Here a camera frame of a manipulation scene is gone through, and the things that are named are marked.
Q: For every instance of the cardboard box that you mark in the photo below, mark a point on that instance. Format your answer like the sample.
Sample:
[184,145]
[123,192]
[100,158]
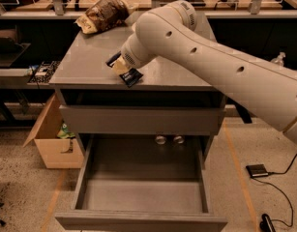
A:
[56,152]

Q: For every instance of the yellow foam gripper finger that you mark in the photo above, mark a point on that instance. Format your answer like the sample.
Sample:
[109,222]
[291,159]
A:
[120,66]

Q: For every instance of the open grey middle drawer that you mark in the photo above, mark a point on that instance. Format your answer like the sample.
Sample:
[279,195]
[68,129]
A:
[129,183]

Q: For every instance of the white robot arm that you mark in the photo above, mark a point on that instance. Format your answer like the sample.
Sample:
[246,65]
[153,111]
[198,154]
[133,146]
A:
[267,90]

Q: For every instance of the black device on floor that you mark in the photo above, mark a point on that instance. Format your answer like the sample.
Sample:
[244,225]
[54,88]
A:
[266,224]

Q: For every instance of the brown chip bag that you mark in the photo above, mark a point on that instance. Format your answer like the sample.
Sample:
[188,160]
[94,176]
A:
[102,16]

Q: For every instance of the dark blue rxbar wrapper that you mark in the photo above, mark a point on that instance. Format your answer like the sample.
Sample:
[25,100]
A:
[131,77]

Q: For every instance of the closed grey top drawer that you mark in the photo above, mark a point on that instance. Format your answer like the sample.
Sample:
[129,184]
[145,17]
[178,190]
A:
[140,120]

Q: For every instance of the black patterned board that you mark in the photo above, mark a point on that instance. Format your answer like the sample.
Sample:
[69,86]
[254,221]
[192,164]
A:
[43,73]

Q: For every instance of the grey drawer cabinet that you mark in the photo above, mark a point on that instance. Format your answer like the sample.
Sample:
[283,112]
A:
[92,95]

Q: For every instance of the green packet in box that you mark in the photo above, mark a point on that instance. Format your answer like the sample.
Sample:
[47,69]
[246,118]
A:
[64,132]

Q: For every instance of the clear sanitizer bottle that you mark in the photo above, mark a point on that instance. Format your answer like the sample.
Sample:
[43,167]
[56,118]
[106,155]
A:
[279,59]

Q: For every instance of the round drawer knob right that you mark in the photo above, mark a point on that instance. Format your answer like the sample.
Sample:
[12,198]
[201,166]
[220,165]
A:
[179,139]

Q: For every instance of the orange fruit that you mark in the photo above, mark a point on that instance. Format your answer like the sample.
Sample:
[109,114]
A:
[133,27]

